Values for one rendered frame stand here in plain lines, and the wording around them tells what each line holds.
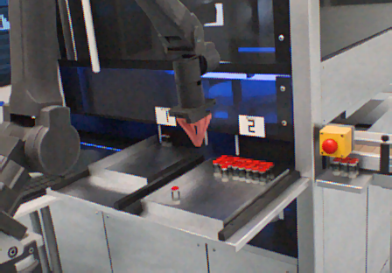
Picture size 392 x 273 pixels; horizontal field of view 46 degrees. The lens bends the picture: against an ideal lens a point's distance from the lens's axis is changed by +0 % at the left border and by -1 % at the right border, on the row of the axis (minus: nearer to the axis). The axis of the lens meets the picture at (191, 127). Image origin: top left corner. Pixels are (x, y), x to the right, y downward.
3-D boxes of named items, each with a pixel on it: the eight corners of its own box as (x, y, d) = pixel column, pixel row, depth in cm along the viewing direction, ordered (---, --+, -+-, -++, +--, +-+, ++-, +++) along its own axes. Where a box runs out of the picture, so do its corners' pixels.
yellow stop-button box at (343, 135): (329, 147, 133) (328, 122, 131) (353, 150, 128) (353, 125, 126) (318, 155, 127) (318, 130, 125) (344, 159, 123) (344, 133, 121)
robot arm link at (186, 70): (166, 57, 98) (188, 56, 95) (184, 49, 103) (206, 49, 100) (171, 87, 100) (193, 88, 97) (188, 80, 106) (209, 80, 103)
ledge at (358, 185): (333, 168, 142) (333, 163, 141) (377, 175, 134) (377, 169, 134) (316, 185, 132) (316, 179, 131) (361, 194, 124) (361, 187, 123)
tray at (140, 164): (157, 143, 177) (156, 134, 176) (213, 151, 162) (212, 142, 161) (89, 175, 152) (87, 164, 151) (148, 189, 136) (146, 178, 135)
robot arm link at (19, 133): (-25, 160, 63) (0, 166, 61) (17, 102, 68) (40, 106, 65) (18, 192, 70) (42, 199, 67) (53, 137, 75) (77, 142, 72)
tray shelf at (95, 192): (148, 145, 181) (147, 141, 180) (319, 174, 139) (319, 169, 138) (45, 193, 145) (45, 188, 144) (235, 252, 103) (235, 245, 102)
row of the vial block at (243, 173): (216, 173, 142) (214, 159, 141) (268, 183, 131) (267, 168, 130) (212, 176, 141) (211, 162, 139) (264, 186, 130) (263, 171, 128)
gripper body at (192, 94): (217, 106, 105) (213, 74, 103) (191, 121, 98) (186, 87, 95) (194, 104, 109) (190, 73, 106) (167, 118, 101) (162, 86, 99)
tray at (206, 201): (214, 166, 148) (213, 156, 147) (289, 179, 133) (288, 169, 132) (142, 211, 123) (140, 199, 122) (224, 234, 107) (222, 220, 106)
